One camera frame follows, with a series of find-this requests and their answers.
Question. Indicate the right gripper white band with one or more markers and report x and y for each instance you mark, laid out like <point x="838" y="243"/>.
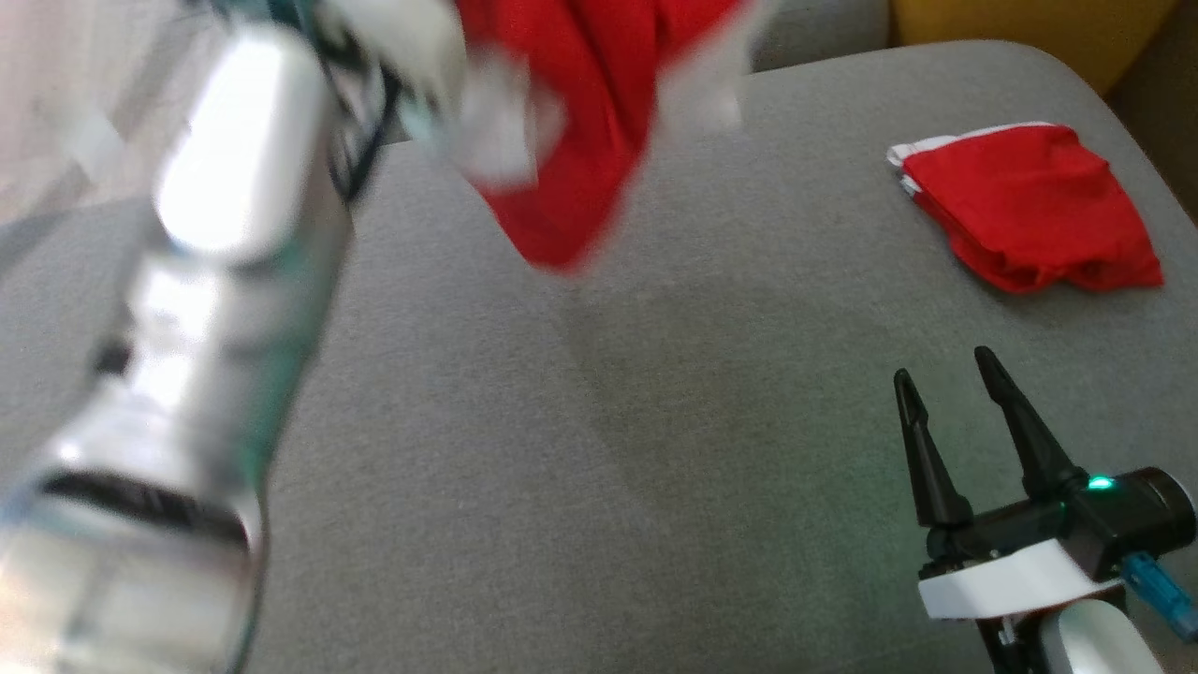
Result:
<point x="1001" y="580"/>

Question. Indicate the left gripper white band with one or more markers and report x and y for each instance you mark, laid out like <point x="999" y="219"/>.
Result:
<point x="402" y="47"/>

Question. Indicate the red white number jersey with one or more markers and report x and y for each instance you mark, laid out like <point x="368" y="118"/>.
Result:
<point x="580" y="122"/>

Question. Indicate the plain red garment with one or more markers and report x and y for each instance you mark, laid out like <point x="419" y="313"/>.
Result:
<point x="1029" y="206"/>

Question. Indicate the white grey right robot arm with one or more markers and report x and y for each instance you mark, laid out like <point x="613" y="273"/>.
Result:
<point x="1100" y="646"/>

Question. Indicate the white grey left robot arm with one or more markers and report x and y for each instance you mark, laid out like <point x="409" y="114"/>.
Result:
<point x="215" y="309"/>

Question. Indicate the grey sofa seat cushion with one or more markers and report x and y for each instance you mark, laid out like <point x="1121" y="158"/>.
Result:
<point x="608" y="449"/>

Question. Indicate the grey sofa back cushion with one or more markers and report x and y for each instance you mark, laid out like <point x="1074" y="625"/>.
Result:
<point x="824" y="28"/>

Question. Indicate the yellow cushion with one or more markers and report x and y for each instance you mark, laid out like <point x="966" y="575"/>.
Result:
<point x="1029" y="33"/>

